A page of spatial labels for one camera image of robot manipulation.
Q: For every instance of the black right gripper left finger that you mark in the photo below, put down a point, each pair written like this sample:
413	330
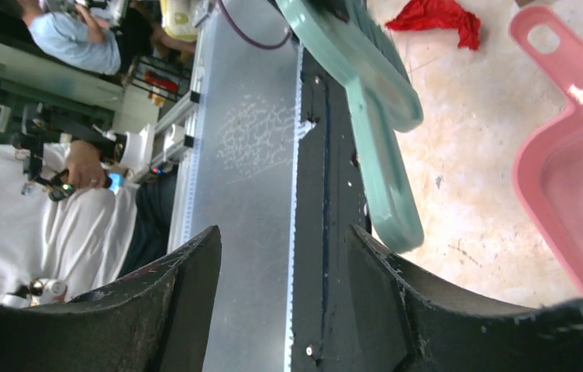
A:
155	319

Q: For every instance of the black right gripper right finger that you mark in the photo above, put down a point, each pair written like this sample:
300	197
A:
408	319

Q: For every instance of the pink plastic dustpan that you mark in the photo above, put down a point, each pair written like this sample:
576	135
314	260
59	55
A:
547	173

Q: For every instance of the green hand brush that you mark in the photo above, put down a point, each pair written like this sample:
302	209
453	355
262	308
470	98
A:
354	50

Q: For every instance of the red paper scrap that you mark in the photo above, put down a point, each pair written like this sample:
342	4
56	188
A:
422	15

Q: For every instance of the person in white shirt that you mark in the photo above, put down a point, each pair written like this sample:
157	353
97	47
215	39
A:
87	240

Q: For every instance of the person in blue shirt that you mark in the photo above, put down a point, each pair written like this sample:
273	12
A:
84	43

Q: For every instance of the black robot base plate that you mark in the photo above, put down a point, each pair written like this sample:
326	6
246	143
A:
330	199

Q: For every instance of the grey slotted cable duct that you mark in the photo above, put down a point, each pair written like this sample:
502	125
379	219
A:
299	131

